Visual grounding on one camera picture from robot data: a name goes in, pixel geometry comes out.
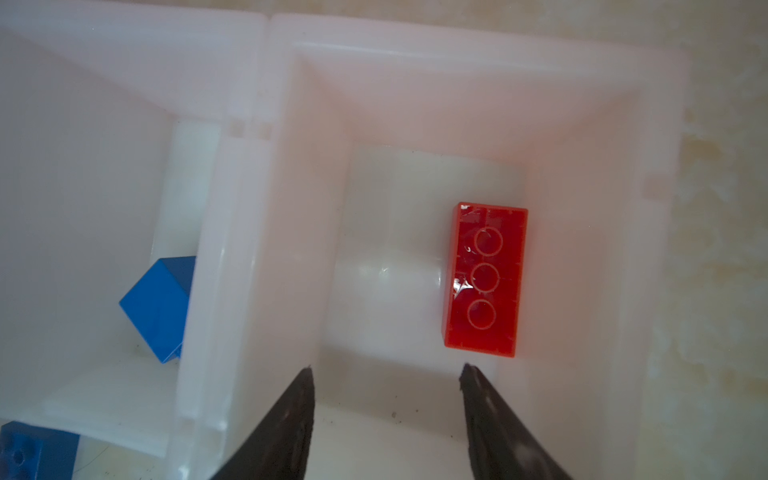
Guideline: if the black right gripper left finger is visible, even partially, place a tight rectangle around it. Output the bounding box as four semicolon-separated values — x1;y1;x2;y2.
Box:
213;367;316;480

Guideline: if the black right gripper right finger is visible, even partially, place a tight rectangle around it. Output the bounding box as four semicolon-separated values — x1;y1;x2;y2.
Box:
459;363;571;480

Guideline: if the blue lego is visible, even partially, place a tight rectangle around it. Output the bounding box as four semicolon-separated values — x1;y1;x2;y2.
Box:
1;421;80;480
119;256;196;364

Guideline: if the red lego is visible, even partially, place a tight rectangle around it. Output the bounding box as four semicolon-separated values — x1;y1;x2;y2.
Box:
442;202;528;358

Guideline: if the white right plastic bin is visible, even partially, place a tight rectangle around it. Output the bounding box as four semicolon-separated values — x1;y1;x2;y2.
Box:
166;14;689;479

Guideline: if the white plastic bin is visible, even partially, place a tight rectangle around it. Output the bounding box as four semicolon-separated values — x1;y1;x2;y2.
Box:
166;14;689;479
1;1;266;456

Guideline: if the white middle plastic bin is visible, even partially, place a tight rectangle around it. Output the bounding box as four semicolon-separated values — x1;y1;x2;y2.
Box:
1;1;266;456

